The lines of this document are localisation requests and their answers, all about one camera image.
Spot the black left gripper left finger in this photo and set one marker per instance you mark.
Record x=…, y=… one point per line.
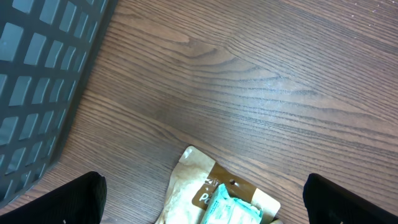
x=80, y=201

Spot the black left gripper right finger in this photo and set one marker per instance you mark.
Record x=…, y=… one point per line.
x=329, y=203

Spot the teal wet wipes pack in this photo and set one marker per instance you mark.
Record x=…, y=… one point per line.
x=224, y=209

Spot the beige brown snack bag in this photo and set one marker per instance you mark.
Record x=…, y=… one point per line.
x=192, y=183

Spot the dark grey plastic basket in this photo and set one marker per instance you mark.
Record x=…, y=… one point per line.
x=48, y=49

